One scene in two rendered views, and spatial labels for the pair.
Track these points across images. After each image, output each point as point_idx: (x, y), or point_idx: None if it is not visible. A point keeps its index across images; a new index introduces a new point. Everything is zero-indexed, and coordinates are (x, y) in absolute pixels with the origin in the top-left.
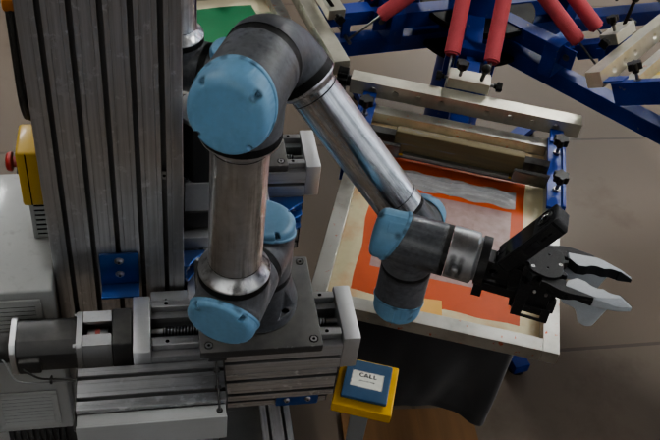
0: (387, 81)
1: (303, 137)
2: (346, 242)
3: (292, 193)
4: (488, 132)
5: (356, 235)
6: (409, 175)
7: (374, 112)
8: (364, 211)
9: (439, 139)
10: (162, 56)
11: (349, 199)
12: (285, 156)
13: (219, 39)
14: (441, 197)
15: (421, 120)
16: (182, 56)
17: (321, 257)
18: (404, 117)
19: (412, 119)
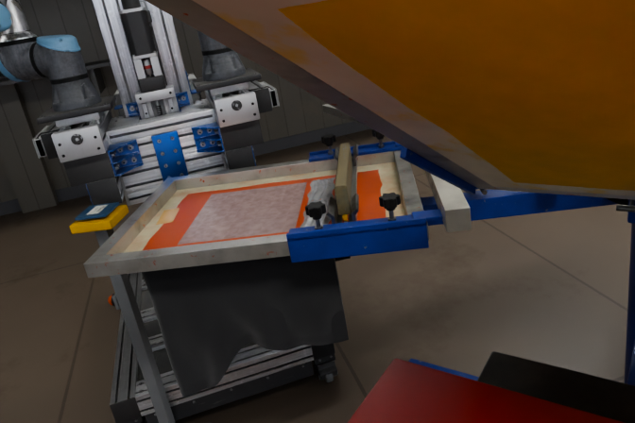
0: None
1: (246, 93)
2: (235, 183)
3: (217, 122)
4: (408, 190)
5: (244, 184)
6: (325, 184)
7: (393, 151)
8: (272, 181)
9: (338, 156)
10: None
11: (270, 167)
12: (204, 84)
13: None
14: (302, 201)
15: (399, 165)
16: None
17: (206, 173)
18: (397, 160)
19: (397, 162)
